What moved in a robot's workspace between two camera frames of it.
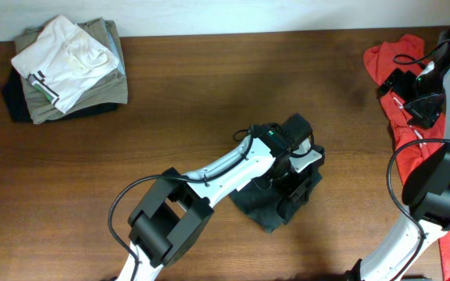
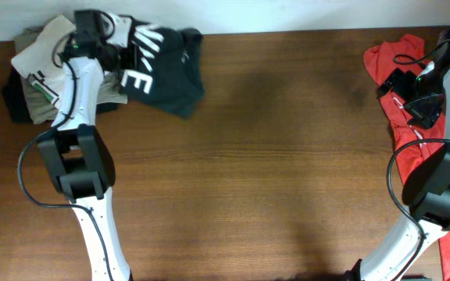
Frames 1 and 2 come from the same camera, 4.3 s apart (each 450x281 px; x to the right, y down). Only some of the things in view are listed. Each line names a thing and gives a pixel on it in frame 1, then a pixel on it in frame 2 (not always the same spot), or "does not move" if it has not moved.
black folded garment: x=15 y=99 does not move
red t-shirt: x=396 y=62 does not move
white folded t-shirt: x=62 y=59 does not move
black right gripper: x=398 y=87 does not move
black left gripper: x=297 y=182 to x=130 y=62
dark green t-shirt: x=271 y=207 to x=168 y=68
